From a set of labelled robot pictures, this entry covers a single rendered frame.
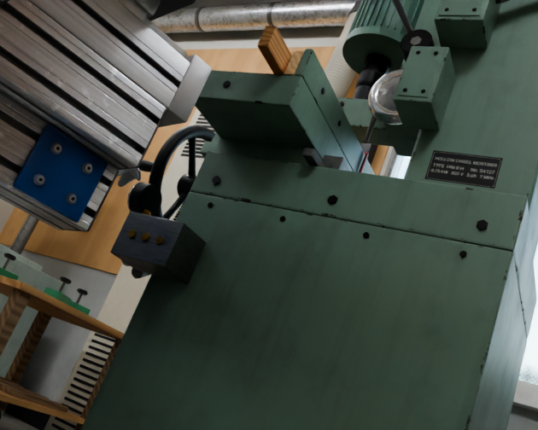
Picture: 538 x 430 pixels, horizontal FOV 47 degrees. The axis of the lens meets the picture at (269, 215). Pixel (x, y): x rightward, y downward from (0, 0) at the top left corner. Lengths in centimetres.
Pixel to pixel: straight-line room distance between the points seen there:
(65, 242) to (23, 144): 313
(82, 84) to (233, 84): 39
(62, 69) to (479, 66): 79
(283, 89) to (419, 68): 26
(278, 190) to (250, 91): 17
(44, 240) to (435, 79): 320
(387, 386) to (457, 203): 29
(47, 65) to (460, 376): 64
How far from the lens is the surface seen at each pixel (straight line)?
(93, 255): 368
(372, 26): 143
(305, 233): 102
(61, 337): 361
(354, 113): 136
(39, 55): 75
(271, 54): 103
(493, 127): 118
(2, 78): 74
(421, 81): 115
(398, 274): 95
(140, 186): 114
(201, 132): 145
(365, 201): 101
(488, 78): 124
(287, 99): 103
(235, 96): 108
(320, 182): 106
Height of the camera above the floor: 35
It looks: 19 degrees up
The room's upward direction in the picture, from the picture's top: 22 degrees clockwise
